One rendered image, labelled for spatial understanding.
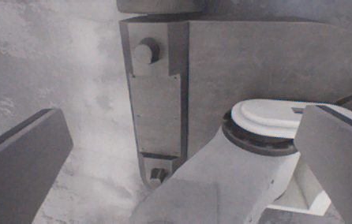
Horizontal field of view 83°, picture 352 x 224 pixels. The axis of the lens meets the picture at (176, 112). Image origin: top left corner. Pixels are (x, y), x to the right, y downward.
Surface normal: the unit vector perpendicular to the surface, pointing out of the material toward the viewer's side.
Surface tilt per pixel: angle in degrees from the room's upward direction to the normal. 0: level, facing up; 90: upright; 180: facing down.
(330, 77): 0
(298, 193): 90
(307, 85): 0
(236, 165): 90
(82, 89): 0
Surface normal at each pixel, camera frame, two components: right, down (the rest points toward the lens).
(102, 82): -0.19, 0.49
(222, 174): -0.01, -0.87
